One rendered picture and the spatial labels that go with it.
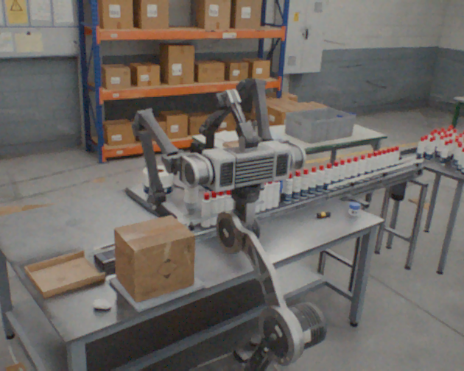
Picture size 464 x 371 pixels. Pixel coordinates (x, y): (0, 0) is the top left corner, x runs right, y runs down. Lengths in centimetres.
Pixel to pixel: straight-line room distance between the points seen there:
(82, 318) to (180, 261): 49
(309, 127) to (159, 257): 291
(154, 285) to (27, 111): 498
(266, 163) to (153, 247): 62
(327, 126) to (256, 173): 285
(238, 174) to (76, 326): 94
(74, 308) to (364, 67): 823
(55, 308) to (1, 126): 484
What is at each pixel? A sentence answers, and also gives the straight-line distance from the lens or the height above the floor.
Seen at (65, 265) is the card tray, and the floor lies 83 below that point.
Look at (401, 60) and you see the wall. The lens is 1060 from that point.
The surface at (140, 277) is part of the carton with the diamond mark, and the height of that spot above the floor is 98.
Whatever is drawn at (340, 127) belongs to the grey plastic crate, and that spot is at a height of 92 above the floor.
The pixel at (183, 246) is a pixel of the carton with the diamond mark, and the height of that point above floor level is 107.
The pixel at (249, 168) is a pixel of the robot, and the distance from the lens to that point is 219.
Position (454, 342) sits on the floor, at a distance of 392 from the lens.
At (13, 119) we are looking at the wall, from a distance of 706.
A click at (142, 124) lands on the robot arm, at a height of 154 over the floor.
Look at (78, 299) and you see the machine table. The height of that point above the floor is 83.
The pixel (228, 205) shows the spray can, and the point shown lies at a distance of 297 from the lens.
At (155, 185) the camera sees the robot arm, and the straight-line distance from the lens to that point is 264.
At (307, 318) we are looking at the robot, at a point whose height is 96.
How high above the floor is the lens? 220
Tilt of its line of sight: 22 degrees down
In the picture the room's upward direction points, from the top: 3 degrees clockwise
